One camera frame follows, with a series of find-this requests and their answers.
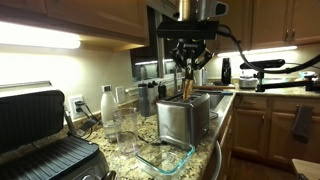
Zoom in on white wall outlet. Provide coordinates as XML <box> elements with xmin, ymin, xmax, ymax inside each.
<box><xmin>67</xmin><ymin>94</ymin><xmax>86</xmax><ymax>121</ymax></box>

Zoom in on black stereo camera bar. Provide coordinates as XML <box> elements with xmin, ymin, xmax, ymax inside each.
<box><xmin>239</xmin><ymin>58</ymin><xmax>287</xmax><ymax>71</ymax></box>

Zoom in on wooden lower cabinets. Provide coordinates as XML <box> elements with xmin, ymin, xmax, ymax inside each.
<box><xmin>218</xmin><ymin>94</ymin><xmax>320</xmax><ymax>168</ymax></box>

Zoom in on black panini grill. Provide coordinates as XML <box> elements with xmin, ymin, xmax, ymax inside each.
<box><xmin>0</xmin><ymin>79</ymin><xmax>118</xmax><ymax>180</ymax></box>

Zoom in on toasted bread slice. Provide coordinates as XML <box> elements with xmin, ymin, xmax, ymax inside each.
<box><xmin>181</xmin><ymin>77</ymin><xmax>195</xmax><ymax>101</ymax></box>

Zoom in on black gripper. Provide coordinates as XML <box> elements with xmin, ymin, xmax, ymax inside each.
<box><xmin>169</xmin><ymin>38</ymin><xmax>215</xmax><ymax>81</ymax></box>

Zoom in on dark hanging dish towel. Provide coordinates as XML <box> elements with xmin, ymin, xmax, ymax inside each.
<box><xmin>291</xmin><ymin>104</ymin><xmax>314</xmax><ymax>145</ymax></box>

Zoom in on black plug with cord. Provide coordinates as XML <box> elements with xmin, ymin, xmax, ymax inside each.
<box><xmin>74</xmin><ymin>99</ymin><xmax>103</xmax><ymax>138</ymax></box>

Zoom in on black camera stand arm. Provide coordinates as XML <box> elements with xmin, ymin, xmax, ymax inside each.
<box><xmin>254</xmin><ymin>68</ymin><xmax>320</xmax><ymax>93</ymax></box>

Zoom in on dark capped bottle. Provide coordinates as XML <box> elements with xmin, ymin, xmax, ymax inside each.
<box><xmin>147</xmin><ymin>80</ymin><xmax>160</xmax><ymax>114</ymax></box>

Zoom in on silver dishwasher handle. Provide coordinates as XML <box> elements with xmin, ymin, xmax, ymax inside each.
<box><xmin>209</xmin><ymin>139</ymin><xmax>223</xmax><ymax>180</ymax></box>

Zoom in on thin under-cabinet light strip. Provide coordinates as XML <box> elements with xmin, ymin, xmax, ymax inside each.
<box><xmin>216</xmin><ymin>45</ymin><xmax>299</xmax><ymax>58</ymax></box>

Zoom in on tall clear glass cup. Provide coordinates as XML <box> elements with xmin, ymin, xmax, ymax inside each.
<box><xmin>112</xmin><ymin>106</ymin><xmax>141</xmax><ymax>158</ymax></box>

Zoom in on wooden upper cabinet with handles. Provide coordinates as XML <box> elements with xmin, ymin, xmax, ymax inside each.
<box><xmin>216</xmin><ymin>0</ymin><xmax>320</xmax><ymax>54</ymax></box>

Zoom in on grey sports bottle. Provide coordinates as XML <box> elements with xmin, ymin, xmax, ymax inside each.
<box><xmin>137</xmin><ymin>82</ymin><xmax>152</xmax><ymax>118</ymax></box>

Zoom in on square clear glass dish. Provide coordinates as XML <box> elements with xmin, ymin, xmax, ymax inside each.
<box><xmin>134</xmin><ymin>137</ymin><xmax>197</xmax><ymax>178</ymax></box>

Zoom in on stainless steel toaster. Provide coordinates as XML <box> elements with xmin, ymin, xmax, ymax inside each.
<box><xmin>155</xmin><ymin>91</ymin><xmax>212</xmax><ymax>149</ymax></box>

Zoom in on small white countertop appliance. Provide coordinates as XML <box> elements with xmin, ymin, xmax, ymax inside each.
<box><xmin>238</xmin><ymin>74</ymin><xmax>260</xmax><ymax>90</ymax></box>

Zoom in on long under-cabinet light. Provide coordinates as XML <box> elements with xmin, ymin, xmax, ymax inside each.
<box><xmin>0</xmin><ymin>21</ymin><xmax>82</xmax><ymax>51</ymax></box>

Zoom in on clear plastic water bottle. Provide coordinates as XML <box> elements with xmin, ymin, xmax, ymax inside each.
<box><xmin>100</xmin><ymin>84</ymin><xmax>120</xmax><ymax>143</ymax></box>

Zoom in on dark kitchen window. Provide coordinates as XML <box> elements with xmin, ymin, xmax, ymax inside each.
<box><xmin>129</xmin><ymin>5</ymin><xmax>184</xmax><ymax>82</ymax></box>

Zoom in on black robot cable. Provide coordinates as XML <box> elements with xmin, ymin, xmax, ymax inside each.
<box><xmin>215</xmin><ymin>23</ymin><xmax>320</xmax><ymax>76</ymax></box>

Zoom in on black tall grinder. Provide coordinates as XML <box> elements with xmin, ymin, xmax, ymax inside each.
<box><xmin>221</xmin><ymin>57</ymin><xmax>232</xmax><ymax>85</ymax></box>

